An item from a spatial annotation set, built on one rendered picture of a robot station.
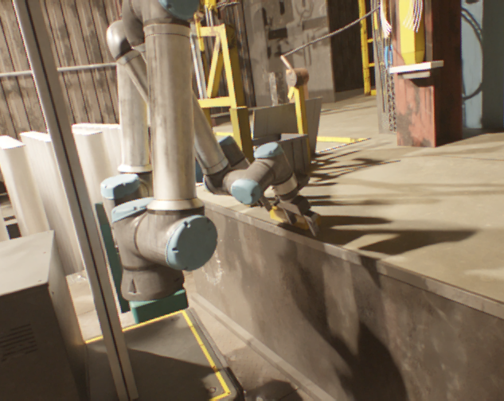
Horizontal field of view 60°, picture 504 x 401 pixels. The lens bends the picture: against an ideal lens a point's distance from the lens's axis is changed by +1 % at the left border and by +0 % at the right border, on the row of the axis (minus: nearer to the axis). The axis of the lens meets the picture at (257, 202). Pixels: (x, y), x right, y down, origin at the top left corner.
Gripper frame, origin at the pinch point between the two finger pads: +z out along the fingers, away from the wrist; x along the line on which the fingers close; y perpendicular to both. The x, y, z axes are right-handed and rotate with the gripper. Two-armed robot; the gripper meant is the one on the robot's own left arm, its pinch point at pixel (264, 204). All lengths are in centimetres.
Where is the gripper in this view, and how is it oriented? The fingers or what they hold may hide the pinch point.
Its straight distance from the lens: 189.1
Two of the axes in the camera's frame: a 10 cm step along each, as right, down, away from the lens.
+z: 5.4, 8.1, 2.2
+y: 8.2, -5.7, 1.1
